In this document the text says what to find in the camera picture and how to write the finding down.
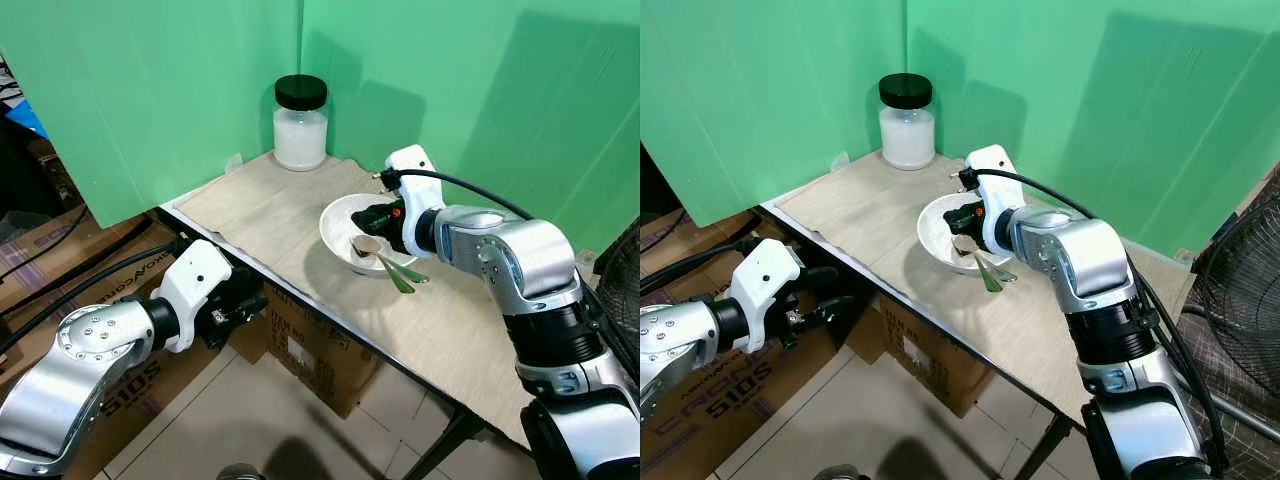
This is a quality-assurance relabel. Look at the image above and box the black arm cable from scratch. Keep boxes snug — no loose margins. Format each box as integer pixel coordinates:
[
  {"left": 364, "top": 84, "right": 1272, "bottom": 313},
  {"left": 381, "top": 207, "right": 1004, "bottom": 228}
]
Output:
[
  {"left": 640, "top": 235, "right": 766, "bottom": 301},
  {"left": 955, "top": 167, "right": 1233, "bottom": 476},
  {"left": 0, "top": 238, "right": 196, "bottom": 356},
  {"left": 372, "top": 168, "right": 641, "bottom": 386}
]

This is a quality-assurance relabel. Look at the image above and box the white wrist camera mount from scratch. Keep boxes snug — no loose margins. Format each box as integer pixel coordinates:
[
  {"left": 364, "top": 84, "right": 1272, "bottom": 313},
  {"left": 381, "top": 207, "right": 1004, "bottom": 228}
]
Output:
[
  {"left": 729, "top": 239, "right": 807, "bottom": 353},
  {"left": 158, "top": 239, "right": 234, "bottom": 353},
  {"left": 384, "top": 145, "right": 448, "bottom": 257},
  {"left": 963, "top": 144, "right": 1028, "bottom": 253}
]

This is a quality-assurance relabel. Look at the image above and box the plaid cloth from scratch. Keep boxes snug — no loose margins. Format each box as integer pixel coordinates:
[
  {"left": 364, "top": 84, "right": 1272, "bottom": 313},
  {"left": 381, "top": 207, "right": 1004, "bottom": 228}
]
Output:
[{"left": 1205, "top": 405, "right": 1280, "bottom": 480}]

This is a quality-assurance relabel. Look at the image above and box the cardboard box with white label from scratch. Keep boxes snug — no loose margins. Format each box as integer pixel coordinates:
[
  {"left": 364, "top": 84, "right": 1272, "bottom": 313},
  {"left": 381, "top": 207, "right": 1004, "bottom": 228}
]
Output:
[
  {"left": 838, "top": 285, "right": 986, "bottom": 419},
  {"left": 228, "top": 283, "right": 383, "bottom": 419}
]

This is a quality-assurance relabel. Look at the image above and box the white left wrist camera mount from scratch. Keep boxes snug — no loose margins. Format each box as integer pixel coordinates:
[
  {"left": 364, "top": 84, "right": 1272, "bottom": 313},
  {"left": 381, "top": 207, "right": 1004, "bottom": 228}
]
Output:
[
  {"left": 158, "top": 239, "right": 234, "bottom": 353},
  {"left": 729, "top": 239, "right": 807, "bottom": 353}
]

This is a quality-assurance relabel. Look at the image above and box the white ceramic bowl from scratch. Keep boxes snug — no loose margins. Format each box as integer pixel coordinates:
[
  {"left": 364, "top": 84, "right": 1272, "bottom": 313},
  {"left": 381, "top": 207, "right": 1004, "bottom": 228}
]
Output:
[
  {"left": 916, "top": 192, "right": 1006, "bottom": 274},
  {"left": 319, "top": 193, "right": 422, "bottom": 278}
]

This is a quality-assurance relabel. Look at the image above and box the green backdrop board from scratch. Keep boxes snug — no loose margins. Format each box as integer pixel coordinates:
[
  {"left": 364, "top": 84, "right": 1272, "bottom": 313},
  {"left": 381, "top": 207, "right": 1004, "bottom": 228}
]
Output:
[
  {"left": 0, "top": 0, "right": 304, "bottom": 230},
  {"left": 903, "top": 0, "right": 1280, "bottom": 259},
  {"left": 640, "top": 0, "right": 909, "bottom": 229},
  {"left": 298, "top": 0, "right": 641, "bottom": 259}
]

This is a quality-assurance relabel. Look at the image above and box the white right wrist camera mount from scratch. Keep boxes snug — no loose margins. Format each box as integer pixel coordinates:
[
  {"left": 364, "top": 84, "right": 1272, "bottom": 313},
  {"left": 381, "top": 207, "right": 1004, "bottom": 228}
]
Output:
[
  {"left": 963, "top": 144, "right": 1028, "bottom": 253},
  {"left": 384, "top": 145, "right": 448, "bottom": 257}
]

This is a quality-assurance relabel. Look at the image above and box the printed brown cardboard box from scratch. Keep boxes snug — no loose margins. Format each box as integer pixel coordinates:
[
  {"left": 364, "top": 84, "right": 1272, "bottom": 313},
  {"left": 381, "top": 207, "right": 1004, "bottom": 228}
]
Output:
[
  {"left": 640, "top": 340, "right": 831, "bottom": 480},
  {"left": 60, "top": 332, "right": 241, "bottom": 480}
]

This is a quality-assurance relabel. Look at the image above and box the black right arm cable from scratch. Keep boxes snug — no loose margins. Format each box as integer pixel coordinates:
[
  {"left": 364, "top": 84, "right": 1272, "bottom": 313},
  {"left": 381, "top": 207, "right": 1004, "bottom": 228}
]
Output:
[
  {"left": 955, "top": 167, "right": 1233, "bottom": 476},
  {"left": 372, "top": 168, "right": 641, "bottom": 386}
]

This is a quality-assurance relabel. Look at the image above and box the glass jar with black lid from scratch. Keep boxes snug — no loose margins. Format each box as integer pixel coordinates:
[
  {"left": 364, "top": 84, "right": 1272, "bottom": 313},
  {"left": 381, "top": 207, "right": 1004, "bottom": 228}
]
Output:
[
  {"left": 878, "top": 72, "right": 937, "bottom": 172},
  {"left": 273, "top": 74, "right": 330, "bottom": 173}
]

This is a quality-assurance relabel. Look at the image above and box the black slanted table leg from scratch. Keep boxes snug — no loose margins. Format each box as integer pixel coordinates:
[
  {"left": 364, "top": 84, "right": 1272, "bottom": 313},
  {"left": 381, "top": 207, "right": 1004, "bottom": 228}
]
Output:
[
  {"left": 1012, "top": 415, "right": 1076, "bottom": 480},
  {"left": 403, "top": 408, "right": 486, "bottom": 480}
]

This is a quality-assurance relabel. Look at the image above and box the flat brown cardboard box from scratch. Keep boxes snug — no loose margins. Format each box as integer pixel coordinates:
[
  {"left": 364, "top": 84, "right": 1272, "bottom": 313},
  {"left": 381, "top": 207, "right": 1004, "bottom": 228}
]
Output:
[
  {"left": 0, "top": 205, "right": 181, "bottom": 311},
  {"left": 640, "top": 205, "right": 771, "bottom": 291}
]

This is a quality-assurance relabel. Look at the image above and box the black wire fan guard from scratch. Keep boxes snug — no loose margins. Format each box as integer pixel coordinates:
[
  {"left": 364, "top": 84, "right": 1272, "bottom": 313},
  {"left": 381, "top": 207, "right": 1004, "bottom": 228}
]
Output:
[
  {"left": 1178, "top": 190, "right": 1280, "bottom": 421},
  {"left": 593, "top": 215, "right": 641, "bottom": 336}
]

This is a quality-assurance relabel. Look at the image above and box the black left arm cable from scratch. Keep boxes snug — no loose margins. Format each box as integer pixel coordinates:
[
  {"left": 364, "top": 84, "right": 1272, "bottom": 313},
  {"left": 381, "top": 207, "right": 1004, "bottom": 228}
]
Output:
[
  {"left": 0, "top": 238, "right": 196, "bottom": 356},
  {"left": 640, "top": 235, "right": 766, "bottom": 301}
]

